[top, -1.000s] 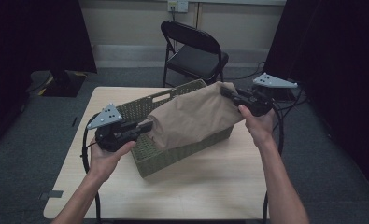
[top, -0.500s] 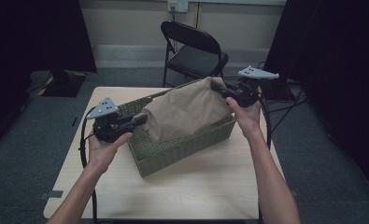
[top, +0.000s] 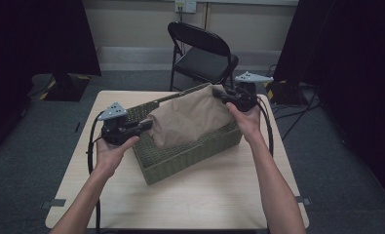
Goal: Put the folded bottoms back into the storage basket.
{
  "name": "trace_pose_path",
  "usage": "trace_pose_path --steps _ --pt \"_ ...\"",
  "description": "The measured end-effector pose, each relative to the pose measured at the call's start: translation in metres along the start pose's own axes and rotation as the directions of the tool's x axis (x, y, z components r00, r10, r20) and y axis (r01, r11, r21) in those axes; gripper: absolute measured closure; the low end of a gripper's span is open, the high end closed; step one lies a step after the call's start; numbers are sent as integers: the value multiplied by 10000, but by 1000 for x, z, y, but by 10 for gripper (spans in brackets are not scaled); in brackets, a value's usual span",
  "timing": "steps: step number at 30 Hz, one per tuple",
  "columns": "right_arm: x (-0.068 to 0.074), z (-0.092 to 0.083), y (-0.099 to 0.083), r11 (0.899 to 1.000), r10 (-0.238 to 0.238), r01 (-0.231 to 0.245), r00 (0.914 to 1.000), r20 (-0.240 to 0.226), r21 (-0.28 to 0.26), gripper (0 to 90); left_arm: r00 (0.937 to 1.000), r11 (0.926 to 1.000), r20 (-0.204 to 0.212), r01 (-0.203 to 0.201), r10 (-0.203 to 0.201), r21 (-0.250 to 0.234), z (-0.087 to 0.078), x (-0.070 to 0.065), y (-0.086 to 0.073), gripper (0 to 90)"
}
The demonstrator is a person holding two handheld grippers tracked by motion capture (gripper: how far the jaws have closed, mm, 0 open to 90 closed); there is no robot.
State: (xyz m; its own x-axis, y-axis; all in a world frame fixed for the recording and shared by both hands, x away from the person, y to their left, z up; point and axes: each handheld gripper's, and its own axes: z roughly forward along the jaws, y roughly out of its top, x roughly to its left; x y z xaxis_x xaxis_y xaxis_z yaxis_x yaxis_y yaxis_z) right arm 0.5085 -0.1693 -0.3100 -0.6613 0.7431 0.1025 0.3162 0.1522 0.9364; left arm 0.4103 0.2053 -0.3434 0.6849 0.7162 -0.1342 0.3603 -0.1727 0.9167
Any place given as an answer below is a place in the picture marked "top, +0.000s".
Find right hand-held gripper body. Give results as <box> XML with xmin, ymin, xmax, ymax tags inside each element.
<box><xmin>233</xmin><ymin>71</ymin><xmax>275</xmax><ymax>113</ymax></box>

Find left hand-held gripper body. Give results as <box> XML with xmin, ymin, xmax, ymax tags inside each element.
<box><xmin>96</xmin><ymin>101</ymin><xmax>140</xmax><ymax>146</ymax></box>

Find beige shorts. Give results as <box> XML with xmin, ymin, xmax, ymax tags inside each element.
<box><xmin>149</xmin><ymin>85</ymin><xmax>237</xmax><ymax>150</ymax></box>

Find green woven basket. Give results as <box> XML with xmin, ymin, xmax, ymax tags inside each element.
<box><xmin>126</xmin><ymin>82</ymin><xmax>244</xmax><ymax>186</ymax></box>

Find person's left hand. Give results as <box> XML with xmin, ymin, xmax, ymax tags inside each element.
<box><xmin>96</xmin><ymin>136</ymin><xmax>140</xmax><ymax>177</ymax></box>

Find person's right hand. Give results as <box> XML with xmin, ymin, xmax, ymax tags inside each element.
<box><xmin>225</xmin><ymin>101</ymin><xmax>263</xmax><ymax>144</ymax></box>

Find black folding chair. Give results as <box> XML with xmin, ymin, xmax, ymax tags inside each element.
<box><xmin>167</xmin><ymin>20</ymin><xmax>240</xmax><ymax>94</ymax></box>

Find striped stand base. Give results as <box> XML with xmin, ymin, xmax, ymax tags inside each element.
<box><xmin>27</xmin><ymin>72</ymin><xmax>92</xmax><ymax>102</ymax></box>
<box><xmin>262</xmin><ymin>79</ymin><xmax>311</xmax><ymax>105</ymax></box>

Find dark tape strip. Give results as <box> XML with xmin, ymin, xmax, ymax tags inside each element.
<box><xmin>40</xmin><ymin>198</ymin><xmax>67</xmax><ymax>209</ymax></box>
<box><xmin>295</xmin><ymin>195</ymin><xmax>312</xmax><ymax>207</ymax></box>

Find black curtain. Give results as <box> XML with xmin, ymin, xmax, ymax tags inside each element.
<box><xmin>272</xmin><ymin>0</ymin><xmax>385</xmax><ymax>206</ymax></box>
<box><xmin>0</xmin><ymin>0</ymin><xmax>102</xmax><ymax>164</ymax></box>

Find left hand-held gripper cable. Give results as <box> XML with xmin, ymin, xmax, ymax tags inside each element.
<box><xmin>87</xmin><ymin>110</ymin><xmax>107</xmax><ymax>234</ymax></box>

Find hand-held gripper cable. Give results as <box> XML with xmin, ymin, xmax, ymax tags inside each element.
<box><xmin>87</xmin><ymin>110</ymin><xmax>107</xmax><ymax>234</ymax></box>
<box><xmin>256</xmin><ymin>96</ymin><xmax>275</xmax><ymax>158</ymax></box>

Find right hand-held gripper cable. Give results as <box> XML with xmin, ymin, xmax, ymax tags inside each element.
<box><xmin>256</xmin><ymin>96</ymin><xmax>275</xmax><ymax>158</ymax></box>

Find wall power outlet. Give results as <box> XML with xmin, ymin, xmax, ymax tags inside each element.
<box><xmin>174</xmin><ymin>0</ymin><xmax>198</xmax><ymax>14</ymax></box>

